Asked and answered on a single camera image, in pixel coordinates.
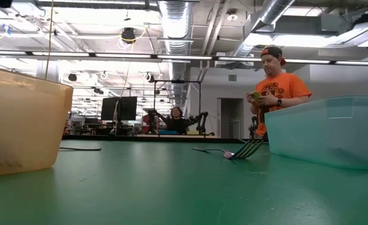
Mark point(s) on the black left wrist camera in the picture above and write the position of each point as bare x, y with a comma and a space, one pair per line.
3, 3

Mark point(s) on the blue background object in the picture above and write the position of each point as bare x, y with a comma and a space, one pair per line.
168, 132

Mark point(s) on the red black background robot arm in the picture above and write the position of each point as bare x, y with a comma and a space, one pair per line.
146, 122

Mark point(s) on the dark silver fork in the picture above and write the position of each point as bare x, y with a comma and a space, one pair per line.
80, 149

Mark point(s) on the yellow green phone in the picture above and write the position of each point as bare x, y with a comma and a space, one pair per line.
255, 94

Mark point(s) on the white column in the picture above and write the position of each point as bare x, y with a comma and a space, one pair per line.
54, 72

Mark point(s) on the black background robot arm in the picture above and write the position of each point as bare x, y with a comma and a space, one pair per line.
253, 126

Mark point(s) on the iridescent blue fork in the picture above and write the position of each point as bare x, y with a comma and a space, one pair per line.
246, 150

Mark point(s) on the person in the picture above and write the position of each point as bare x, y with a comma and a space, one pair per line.
280, 89
176, 123

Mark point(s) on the ceiling light strip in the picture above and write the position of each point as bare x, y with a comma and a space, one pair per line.
124, 55

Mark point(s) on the orange plastic bin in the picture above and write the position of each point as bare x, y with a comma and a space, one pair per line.
21, 125

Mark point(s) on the green table mat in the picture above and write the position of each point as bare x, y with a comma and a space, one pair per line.
183, 193

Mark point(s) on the silver ventilation duct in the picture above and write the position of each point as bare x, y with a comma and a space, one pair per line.
176, 25
274, 9

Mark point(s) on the black background monitor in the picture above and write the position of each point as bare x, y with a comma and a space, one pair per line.
118, 108

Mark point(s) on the black stand frame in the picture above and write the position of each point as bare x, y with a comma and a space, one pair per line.
177, 81

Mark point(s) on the teal plastic bin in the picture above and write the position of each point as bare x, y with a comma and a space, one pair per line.
327, 134

